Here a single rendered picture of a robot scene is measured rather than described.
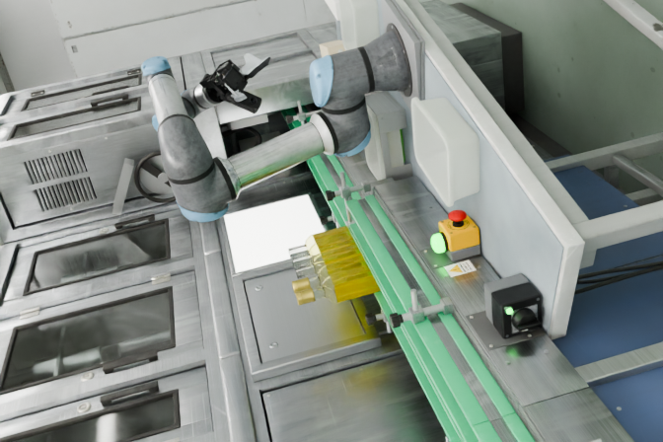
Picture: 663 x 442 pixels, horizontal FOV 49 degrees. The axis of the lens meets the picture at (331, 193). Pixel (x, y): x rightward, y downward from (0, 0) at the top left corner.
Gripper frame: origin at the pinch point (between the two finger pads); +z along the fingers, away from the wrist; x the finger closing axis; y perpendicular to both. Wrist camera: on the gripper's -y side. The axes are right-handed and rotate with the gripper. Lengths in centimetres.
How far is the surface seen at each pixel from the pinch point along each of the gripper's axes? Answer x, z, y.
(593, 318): -42, 77, -55
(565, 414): -67, 83, -45
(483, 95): -4, 58, -25
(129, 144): 7, -95, -6
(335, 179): 8, -20, -47
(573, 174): 12, 52, -68
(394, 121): 7.9, 18.5, -32.3
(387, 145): 3.7, 14.6, -36.3
